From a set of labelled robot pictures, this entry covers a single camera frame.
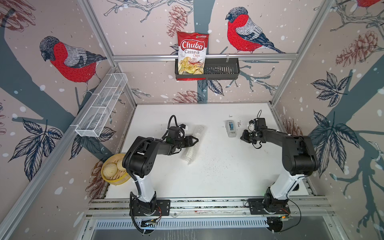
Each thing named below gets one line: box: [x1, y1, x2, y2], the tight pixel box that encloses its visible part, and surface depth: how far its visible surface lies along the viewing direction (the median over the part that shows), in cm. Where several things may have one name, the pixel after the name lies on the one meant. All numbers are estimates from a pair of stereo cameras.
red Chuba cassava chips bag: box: [177, 31, 210, 75], surface depth 86 cm
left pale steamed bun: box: [103, 163, 118, 178], surface depth 81 cm
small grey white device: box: [226, 119, 237, 138], surface depth 103 cm
